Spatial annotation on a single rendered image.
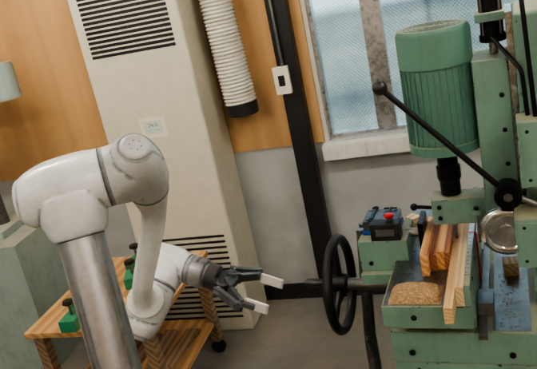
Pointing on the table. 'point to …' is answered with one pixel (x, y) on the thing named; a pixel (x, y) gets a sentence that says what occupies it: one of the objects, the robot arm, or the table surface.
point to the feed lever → (505, 191)
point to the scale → (469, 249)
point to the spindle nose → (449, 176)
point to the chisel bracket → (458, 207)
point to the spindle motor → (438, 85)
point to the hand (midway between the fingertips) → (272, 295)
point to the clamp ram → (419, 228)
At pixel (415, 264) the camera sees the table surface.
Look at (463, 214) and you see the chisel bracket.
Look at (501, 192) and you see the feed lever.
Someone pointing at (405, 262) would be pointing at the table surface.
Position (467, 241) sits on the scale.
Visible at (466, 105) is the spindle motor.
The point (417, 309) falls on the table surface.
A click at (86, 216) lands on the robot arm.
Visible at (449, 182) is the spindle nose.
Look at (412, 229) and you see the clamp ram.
